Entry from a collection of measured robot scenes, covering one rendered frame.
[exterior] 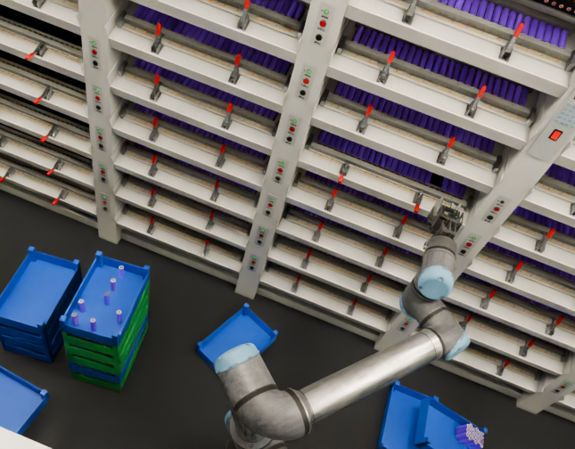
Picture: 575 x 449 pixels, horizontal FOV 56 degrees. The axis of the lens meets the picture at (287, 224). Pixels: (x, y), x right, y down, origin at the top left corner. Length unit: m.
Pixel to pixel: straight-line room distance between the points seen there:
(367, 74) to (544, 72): 0.46
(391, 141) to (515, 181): 0.39
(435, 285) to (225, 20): 0.96
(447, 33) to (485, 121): 0.28
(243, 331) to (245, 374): 1.15
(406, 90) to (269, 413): 0.95
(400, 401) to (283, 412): 1.29
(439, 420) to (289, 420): 1.29
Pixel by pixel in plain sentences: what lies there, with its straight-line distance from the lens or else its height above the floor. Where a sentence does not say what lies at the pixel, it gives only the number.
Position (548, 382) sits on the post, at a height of 0.26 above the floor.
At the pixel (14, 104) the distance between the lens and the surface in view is 2.50.
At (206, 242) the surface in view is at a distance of 2.43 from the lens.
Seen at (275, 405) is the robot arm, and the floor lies 0.97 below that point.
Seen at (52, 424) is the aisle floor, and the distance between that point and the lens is 2.34.
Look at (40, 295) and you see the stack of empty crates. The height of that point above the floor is 0.24.
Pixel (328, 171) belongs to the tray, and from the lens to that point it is 1.86.
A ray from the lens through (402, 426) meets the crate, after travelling 2.52.
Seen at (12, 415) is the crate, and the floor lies 0.00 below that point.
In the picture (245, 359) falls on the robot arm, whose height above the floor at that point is 0.97.
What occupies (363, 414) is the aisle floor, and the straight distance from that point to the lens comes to 2.48.
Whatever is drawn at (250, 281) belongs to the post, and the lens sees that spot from 2.48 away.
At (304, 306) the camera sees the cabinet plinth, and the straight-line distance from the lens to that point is 2.56.
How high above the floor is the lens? 2.19
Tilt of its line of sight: 49 degrees down
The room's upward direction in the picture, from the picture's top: 19 degrees clockwise
